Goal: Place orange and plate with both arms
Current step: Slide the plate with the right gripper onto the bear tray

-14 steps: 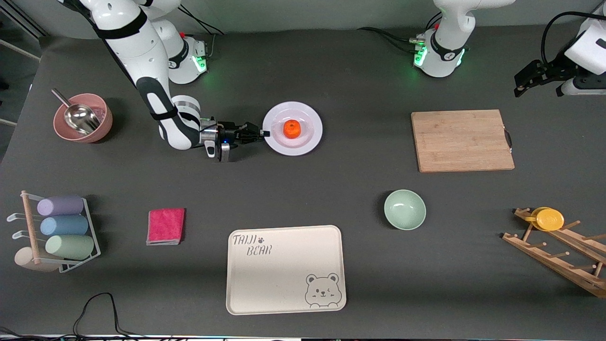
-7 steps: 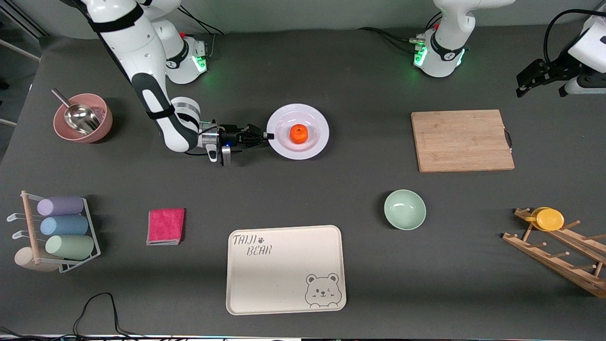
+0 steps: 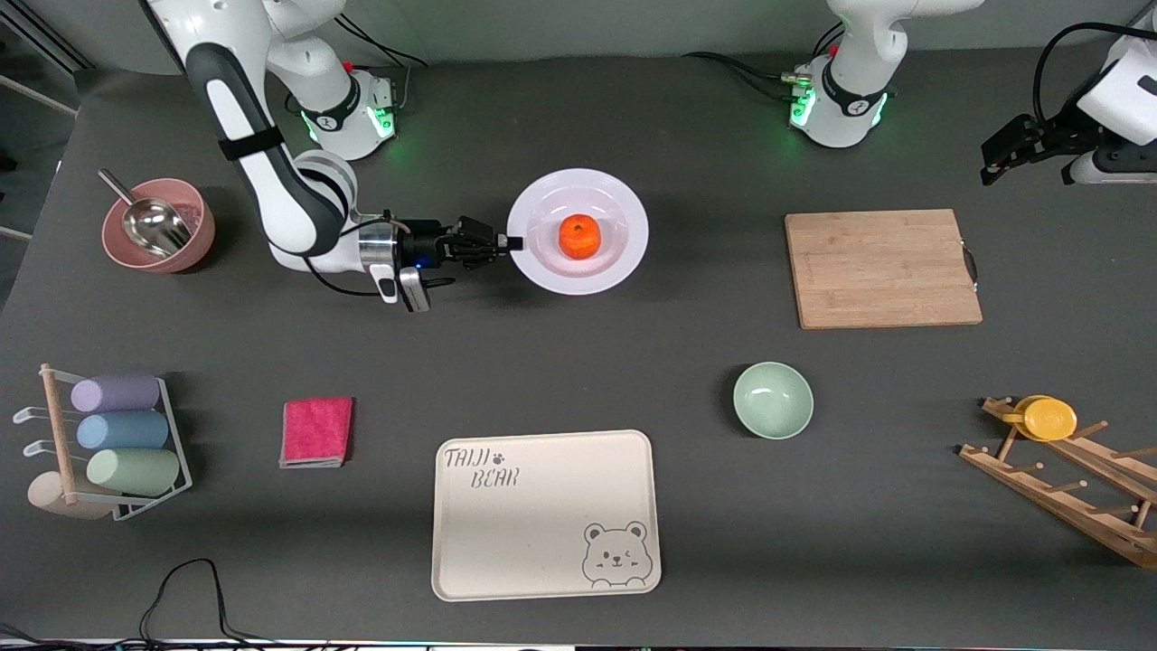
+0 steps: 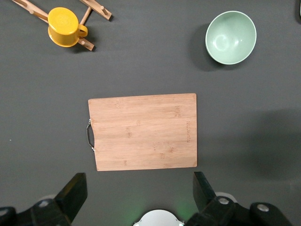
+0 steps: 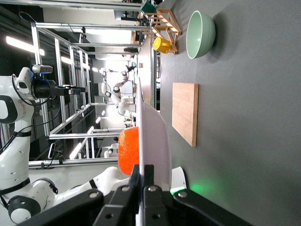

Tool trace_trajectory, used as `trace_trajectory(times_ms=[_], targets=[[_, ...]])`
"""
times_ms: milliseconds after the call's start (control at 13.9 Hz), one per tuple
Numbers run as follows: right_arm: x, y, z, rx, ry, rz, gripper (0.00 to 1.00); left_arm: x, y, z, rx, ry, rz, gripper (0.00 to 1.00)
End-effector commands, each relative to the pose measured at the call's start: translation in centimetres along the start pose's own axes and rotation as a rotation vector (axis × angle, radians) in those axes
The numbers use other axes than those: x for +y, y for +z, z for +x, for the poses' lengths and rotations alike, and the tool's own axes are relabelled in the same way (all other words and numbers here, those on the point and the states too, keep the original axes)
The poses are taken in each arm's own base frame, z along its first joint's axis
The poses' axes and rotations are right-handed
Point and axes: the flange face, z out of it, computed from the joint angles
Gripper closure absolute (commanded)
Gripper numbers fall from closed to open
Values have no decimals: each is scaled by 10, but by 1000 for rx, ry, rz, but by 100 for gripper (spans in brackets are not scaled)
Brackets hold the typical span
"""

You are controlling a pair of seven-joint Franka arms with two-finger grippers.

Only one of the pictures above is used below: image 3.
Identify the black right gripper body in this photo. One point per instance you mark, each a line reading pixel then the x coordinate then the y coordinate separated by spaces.
pixel 423 247

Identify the orange mandarin fruit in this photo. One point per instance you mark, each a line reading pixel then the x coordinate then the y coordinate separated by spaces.
pixel 579 236

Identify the white round plate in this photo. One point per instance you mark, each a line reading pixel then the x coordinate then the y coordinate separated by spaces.
pixel 615 262

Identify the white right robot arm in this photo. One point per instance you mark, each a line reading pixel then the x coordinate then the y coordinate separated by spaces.
pixel 289 199

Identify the bamboo cutting board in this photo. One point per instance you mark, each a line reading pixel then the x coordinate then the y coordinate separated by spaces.
pixel 877 271

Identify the pink folded cloth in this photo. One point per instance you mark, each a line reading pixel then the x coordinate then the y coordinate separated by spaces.
pixel 316 432

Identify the pink bowl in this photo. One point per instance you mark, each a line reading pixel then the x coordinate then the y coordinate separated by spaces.
pixel 194 249

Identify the yellow mug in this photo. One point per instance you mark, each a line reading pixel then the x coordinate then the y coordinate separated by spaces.
pixel 1048 420

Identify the metal scoop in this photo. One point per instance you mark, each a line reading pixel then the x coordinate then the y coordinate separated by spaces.
pixel 154 226

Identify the beige bear print tray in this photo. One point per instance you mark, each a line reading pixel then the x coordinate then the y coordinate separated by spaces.
pixel 533 533

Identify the pale green bowl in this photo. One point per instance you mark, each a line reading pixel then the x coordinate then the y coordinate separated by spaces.
pixel 773 402

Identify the purple cup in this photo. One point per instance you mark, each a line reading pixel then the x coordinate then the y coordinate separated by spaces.
pixel 117 393

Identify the wooden peg mug rack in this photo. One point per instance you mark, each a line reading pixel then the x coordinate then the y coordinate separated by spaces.
pixel 1067 511

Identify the blue cup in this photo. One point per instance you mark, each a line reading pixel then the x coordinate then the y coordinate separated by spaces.
pixel 122 430

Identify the green cup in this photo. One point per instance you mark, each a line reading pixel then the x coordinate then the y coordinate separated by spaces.
pixel 136 472

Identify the light wooden furniture bar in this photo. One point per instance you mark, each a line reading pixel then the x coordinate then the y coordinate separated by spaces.
pixel 36 93

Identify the beige cup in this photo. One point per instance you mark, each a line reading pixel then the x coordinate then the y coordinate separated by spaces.
pixel 50 497

